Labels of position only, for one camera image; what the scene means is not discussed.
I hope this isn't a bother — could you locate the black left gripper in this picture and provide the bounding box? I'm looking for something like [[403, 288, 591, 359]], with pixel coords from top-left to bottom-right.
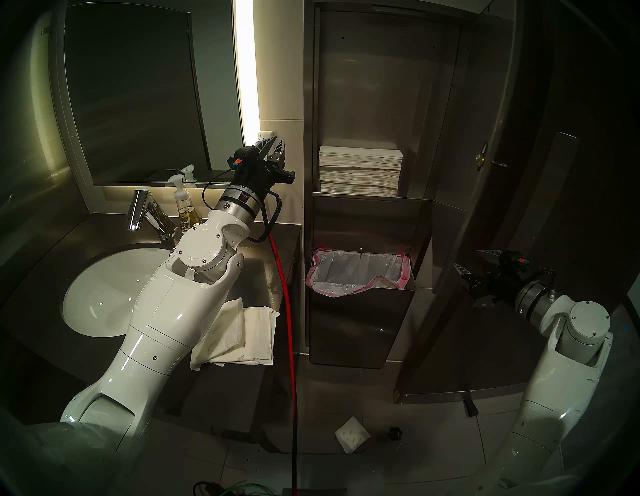
[[230, 136, 297, 199]]

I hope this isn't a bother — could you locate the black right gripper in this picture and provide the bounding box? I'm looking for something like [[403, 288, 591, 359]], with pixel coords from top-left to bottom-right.
[[453, 248, 532, 307]]

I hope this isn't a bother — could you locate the silver key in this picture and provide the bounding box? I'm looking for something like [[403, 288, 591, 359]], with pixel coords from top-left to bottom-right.
[[475, 142, 509, 171]]

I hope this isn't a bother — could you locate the stainless towel dispenser door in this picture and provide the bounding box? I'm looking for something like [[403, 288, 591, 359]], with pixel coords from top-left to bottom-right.
[[432, 0, 521, 296]]

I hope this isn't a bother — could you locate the white paper towel stack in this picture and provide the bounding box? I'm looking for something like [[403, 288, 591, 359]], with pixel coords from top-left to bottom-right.
[[318, 146, 404, 197]]

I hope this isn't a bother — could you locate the stainless dispenser cabinet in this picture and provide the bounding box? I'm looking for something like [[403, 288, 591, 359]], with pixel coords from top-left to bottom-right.
[[303, 0, 496, 371]]

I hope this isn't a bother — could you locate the vertical light strip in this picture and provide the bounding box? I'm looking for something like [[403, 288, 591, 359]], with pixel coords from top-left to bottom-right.
[[234, 0, 262, 146]]

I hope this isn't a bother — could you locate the clear soap pump bottle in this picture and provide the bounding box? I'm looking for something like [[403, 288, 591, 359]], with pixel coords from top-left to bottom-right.
[[167, 175, 202, 235]]

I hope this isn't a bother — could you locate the pink trash bag liner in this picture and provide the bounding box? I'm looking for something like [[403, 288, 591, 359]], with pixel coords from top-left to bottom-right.
[[306, 248, 412, 299]]

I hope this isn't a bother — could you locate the stainless trash bin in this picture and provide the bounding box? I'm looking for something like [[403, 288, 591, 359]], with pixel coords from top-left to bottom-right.
[[307, 262, 417, 370]]

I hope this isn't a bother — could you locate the chrome faucet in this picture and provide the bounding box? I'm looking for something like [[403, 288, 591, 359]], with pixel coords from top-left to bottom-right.
[[127, 190, 178, 241]]

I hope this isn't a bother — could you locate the folded white paper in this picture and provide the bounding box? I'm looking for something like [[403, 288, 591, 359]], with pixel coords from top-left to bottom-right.
[[335, 416, 372, 455]]

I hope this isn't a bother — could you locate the white sink basin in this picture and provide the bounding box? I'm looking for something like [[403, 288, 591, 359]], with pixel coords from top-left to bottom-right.
[[61, 247, 173, 338]]

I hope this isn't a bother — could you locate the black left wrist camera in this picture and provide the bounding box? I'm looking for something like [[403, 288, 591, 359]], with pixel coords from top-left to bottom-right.
[[227, 145, 257, 171]]

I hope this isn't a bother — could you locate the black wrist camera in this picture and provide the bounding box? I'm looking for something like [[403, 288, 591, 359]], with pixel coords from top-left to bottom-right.
[[502, 250, 531, 273], [227, 145, 257, 171]]

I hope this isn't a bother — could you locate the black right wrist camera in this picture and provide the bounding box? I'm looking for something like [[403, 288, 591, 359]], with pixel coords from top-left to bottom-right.
[[502, 250, 531, 273]]

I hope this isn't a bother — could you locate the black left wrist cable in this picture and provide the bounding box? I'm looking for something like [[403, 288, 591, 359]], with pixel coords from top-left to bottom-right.
[[247, 189, 283, 244]]

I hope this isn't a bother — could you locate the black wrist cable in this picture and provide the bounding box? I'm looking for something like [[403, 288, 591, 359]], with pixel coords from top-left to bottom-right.
[[530, 267, 558, 301], [247, 189, 283, 244]]

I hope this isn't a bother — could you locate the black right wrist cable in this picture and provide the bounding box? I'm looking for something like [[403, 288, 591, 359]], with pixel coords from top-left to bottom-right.
[[530, 267, 558, 301]]

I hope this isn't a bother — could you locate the wall mirror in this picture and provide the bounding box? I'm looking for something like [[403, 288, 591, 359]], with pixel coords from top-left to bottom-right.
[[64, 4, 211, 187]]

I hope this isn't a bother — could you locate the red and black power cable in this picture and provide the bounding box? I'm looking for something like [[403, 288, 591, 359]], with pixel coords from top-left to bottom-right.
[[267, 235, 299, 496]]

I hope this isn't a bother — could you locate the green cable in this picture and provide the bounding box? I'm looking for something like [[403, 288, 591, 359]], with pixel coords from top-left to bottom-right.
[[220, 481, 281, 496]]

